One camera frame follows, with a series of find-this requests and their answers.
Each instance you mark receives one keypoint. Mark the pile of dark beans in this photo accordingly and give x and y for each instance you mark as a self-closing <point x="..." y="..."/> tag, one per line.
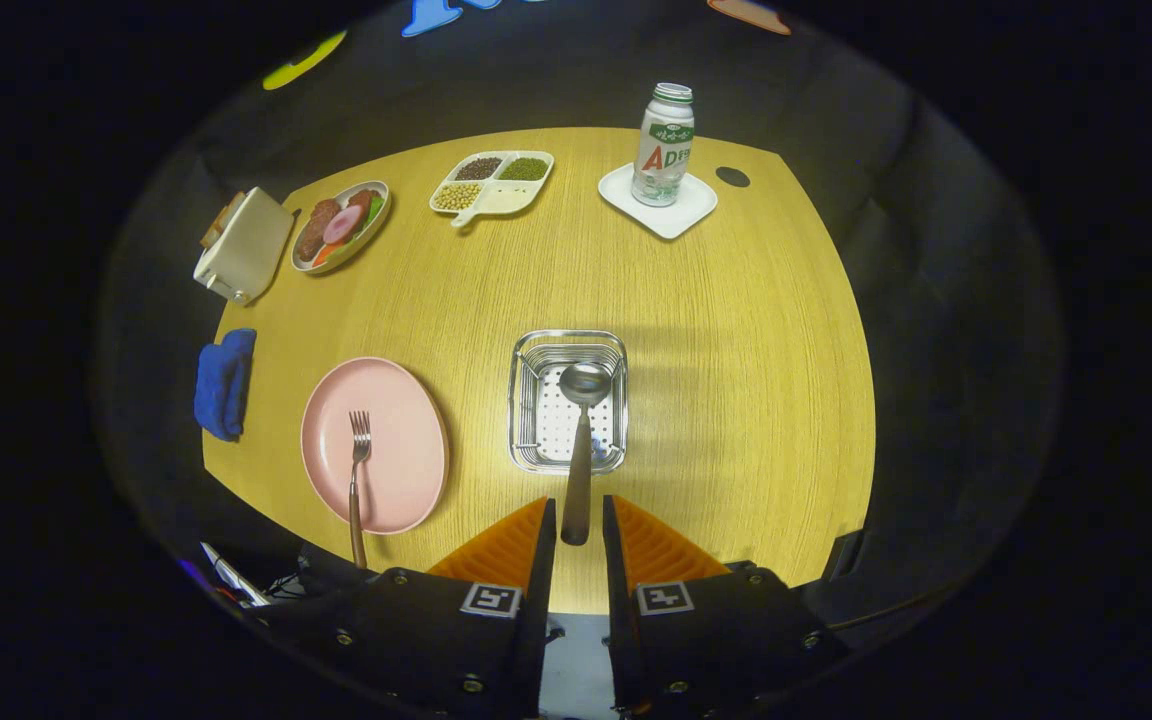
<point x="478" y="168"/>

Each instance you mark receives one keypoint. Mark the white toaster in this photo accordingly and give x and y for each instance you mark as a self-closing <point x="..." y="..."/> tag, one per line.
<point x="248" y="245"/>

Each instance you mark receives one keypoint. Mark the white plate with food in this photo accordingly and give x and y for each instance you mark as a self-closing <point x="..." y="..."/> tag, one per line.
<point x="381" y="205"/>

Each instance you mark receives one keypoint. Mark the pink plate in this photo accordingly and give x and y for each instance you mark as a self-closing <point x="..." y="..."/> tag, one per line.
<point x="401" y="450"/>

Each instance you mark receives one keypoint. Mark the orange carrot piece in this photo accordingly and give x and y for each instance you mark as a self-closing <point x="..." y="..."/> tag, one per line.
<point x="324" y="255"/>

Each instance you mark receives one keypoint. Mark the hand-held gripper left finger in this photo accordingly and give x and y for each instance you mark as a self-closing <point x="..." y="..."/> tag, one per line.
<point x="541" y="600"/>

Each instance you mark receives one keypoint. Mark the green lettuce leaf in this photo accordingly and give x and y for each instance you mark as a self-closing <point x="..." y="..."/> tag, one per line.
<point x="374" y="212"/>

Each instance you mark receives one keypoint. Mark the white drink bottle green cap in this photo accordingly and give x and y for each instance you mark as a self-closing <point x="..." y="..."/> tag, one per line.
<point x="663" y="150"/>

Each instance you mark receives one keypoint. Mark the toast slice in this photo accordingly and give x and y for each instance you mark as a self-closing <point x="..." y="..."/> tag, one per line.
<point x="211" y="230"/>
<point x="231" y="203"/>

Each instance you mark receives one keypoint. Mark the large brown meat patty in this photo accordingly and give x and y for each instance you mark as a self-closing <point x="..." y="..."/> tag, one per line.
<point x="314" y="232"/>

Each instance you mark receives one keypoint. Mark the black rectangular block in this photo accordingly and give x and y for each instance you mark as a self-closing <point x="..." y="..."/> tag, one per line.
<point x="843" y="553"/>

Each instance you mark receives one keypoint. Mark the pile of yellow beans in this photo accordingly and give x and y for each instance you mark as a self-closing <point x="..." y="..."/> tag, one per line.
<point x="457" y="196"/>

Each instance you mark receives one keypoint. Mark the white divided tray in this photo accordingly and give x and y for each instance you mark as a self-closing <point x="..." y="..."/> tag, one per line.
<point x="506" y="198"/>

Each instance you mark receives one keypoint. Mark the small brown meat patty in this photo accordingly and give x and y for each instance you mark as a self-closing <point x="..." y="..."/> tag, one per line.
<point x="362" y="198"/>

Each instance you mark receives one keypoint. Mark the pile of green beans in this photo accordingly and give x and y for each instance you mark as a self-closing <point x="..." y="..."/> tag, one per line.
<point x="523" y="169"/>

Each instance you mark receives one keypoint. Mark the blue towel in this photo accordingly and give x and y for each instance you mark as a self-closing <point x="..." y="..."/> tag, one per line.
<point x="221" y="385"/>

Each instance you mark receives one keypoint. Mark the white flat object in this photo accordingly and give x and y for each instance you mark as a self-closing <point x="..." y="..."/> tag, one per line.
<point x="234" y="578"/>

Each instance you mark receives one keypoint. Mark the black round table grommet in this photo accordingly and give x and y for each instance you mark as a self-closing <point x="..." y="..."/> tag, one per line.
<point x="732" y="177"/>

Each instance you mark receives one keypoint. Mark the white square coaster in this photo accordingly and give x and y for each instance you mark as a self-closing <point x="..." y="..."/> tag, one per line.
<point x="691" y="205"/>

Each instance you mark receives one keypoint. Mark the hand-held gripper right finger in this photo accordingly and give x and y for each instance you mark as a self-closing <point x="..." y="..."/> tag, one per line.
<point x="616" y="600"/>

